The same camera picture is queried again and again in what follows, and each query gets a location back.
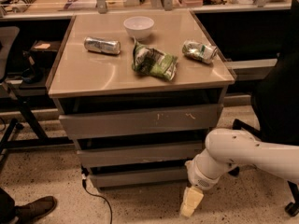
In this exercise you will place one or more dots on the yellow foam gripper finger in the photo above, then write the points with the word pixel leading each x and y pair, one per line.
pixel 191 199

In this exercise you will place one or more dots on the grey drawer cabinet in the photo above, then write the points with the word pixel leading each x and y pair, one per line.
pixel 90 82

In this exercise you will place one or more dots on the grey drawer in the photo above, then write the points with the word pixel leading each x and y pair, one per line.
pixel 139 177
pixel 140 154
pixel 141 121

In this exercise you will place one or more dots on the black office chair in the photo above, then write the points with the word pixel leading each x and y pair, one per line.
pixel 275 100

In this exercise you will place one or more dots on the brown shoe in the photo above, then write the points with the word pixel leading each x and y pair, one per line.
pixel 35 210

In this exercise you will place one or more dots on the grey top drawer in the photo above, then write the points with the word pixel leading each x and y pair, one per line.
pixel 141 121

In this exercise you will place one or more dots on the black box with label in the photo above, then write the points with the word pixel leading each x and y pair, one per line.
pixel 44 52

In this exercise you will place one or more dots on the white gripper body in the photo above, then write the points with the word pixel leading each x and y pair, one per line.
pixel 198 178

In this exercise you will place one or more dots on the white bowl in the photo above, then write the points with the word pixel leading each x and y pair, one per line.
pixel 138 27

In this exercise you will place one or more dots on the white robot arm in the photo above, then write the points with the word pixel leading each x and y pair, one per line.
pixel 225 149

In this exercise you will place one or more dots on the grey bottom drawer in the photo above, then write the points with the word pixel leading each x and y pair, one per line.
pixel 139 177

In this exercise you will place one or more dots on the silver soda can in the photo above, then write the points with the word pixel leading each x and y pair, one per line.
pixel 101 45

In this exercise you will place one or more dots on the green chip bag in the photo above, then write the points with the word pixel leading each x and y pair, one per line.
pixel 153 62

